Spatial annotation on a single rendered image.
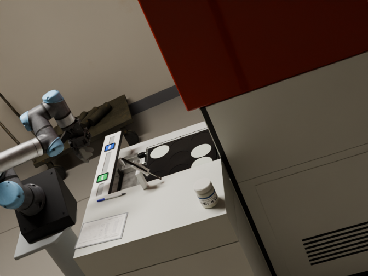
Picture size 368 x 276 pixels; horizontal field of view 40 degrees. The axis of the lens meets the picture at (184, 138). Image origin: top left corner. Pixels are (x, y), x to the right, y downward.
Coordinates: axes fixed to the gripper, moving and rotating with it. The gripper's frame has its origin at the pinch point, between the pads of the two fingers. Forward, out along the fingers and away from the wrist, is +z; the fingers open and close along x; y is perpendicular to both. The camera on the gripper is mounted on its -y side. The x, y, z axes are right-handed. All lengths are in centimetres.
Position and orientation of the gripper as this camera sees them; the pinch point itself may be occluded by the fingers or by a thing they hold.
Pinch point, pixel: (85, 160)
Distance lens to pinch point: 229.0
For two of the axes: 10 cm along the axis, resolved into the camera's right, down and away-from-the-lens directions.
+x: 0.1, -5.3, 8.4
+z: 3.7, 7.9, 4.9
